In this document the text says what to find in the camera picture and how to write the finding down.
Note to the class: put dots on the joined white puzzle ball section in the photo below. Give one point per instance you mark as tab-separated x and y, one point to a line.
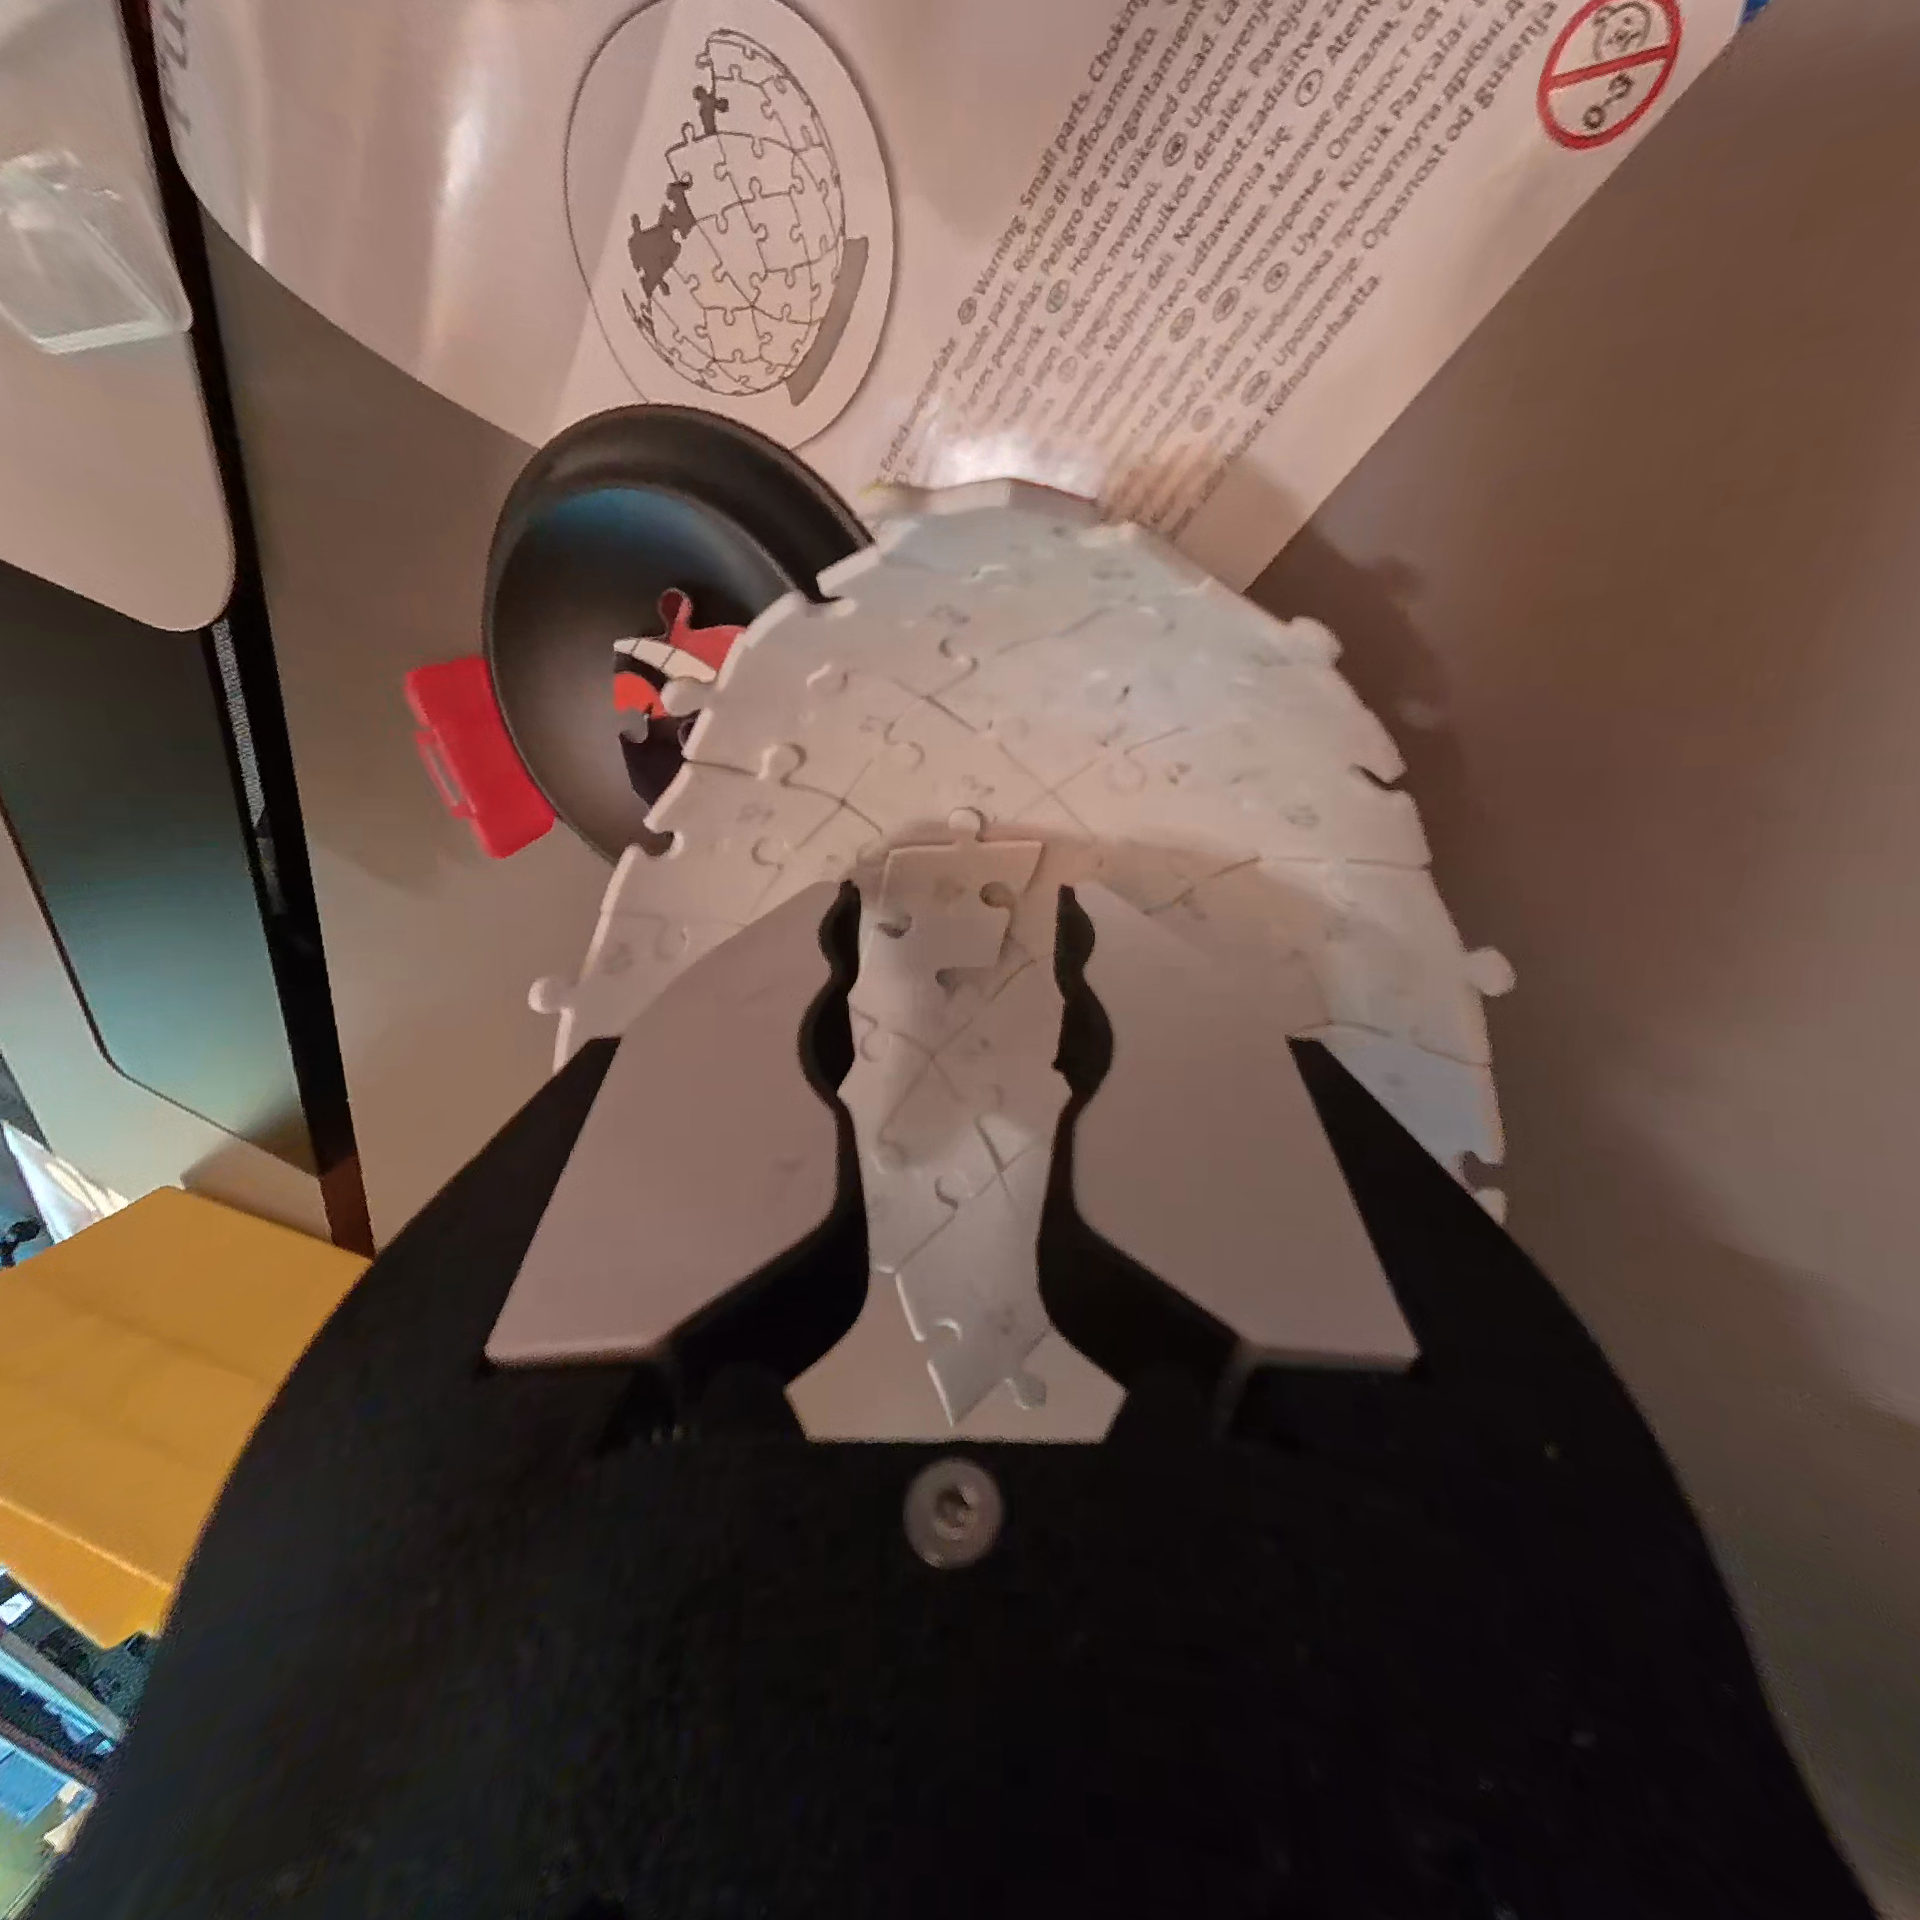
1125	721

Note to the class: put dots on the red plastic clip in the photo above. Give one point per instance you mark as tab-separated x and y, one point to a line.
465	751

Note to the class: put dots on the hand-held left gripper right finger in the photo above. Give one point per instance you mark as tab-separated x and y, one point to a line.
1231	1202

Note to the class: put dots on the black round puzzle stand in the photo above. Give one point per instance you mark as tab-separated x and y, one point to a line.
599	540

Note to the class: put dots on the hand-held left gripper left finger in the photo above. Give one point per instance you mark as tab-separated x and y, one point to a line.
674	1202

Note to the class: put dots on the yellow plastic bin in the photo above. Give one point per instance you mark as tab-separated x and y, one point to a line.
149	1381

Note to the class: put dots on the single white puzzle piece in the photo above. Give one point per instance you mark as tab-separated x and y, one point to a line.
960	902

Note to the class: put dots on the small clear plastic box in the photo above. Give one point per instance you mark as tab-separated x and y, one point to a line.
84	255

